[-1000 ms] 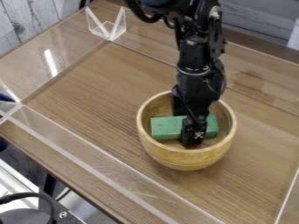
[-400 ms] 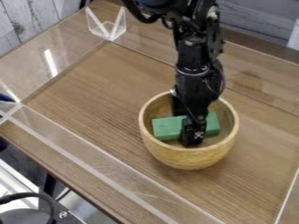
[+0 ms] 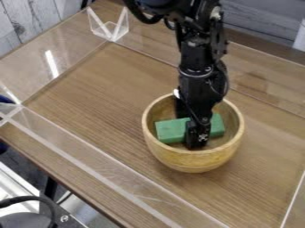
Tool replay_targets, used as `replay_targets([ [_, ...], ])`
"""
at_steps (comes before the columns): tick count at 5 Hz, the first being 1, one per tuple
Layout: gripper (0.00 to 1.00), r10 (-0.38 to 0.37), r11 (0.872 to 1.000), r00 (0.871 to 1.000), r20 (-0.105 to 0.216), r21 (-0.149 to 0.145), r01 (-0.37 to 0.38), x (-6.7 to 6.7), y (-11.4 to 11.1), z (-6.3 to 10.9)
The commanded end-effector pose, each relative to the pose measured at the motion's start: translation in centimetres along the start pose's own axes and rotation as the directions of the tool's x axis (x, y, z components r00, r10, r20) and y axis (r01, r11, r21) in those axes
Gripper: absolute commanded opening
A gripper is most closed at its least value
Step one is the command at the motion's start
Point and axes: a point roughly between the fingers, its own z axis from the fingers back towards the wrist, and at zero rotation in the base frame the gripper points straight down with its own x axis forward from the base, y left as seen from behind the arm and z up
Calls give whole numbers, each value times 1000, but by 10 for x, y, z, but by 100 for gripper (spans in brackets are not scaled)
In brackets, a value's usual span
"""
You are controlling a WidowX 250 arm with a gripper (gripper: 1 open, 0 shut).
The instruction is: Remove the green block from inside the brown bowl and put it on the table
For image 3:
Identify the black table leg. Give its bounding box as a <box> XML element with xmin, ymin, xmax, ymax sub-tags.
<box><xmin>44</xmin><ymin>177</ymin><xmax>59</xmax><ymax>200</ymax></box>

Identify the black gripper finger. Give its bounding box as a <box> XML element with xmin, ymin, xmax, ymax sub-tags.
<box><xmin>175</xmin><ymin>95</ymin><xmax>190</xmax><ymax>118</ymax></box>
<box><xmin>184</xmin><ymin>118</ymin><xmax>211</xmax><ymax>150</ymax></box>

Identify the black metal base plate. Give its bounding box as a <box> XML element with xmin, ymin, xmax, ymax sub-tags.
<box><xmin>0</xmin><ymin>201</ymin><xmax>89</xmax><ymax>228</ymax></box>

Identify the clear acrylic front barrier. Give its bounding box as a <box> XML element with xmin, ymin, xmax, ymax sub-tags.
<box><xmin>0</xmin><ymin>85</ymin><xmax>231</xmax><ymax>228</ymax></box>

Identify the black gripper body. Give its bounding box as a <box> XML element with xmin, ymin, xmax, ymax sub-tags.
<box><xmin>178</xmin><ymin>65</ymin><xmax>228</xmax><ymax>122</ymax></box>

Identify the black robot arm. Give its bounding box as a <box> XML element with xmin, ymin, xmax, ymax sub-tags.
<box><xmin>123</xmin><ymin>0</ymin><xmax>228</xmax><ymax>150</ymax></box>

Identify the clear acrylic corner bracket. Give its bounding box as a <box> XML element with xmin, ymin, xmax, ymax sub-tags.
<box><xmin>87</xmin><ymin>7</ymin><xmax>129</xmax><ymax>43</ymax></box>

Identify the green rectangular block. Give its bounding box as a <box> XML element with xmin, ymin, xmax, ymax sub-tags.
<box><xmin>154</xmin><ymin>113</ymin><xmax>224</xmax><ymax>144</ymax></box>

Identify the brown wooden bowl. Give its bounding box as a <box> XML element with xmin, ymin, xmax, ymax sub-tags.
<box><xmin>140</xmin><ymin>94</ymin><xmax>244</xmax><ymax>173</ymax></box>

